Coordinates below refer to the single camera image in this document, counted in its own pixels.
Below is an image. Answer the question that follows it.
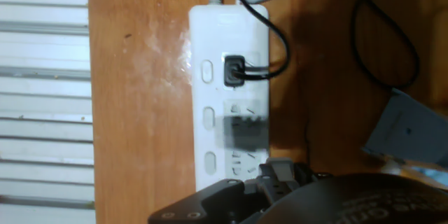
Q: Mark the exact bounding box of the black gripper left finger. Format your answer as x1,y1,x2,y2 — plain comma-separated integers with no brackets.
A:
147,178,248,224

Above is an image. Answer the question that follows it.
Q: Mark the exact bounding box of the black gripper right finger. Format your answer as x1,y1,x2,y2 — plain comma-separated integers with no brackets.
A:
244,162,318,204

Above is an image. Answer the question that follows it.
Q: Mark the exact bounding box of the white power strip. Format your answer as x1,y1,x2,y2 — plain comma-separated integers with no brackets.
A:
188,3,270,192

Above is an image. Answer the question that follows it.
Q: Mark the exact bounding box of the glossy wooden board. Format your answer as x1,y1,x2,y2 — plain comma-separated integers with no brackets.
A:
87,0,448,224

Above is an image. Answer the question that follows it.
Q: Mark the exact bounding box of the light blue clothes iron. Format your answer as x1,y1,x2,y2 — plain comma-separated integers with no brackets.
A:
361,88,448,187

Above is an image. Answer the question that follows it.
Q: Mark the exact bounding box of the thin black lamp cord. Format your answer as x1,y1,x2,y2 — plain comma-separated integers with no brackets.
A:
223,0,420,91

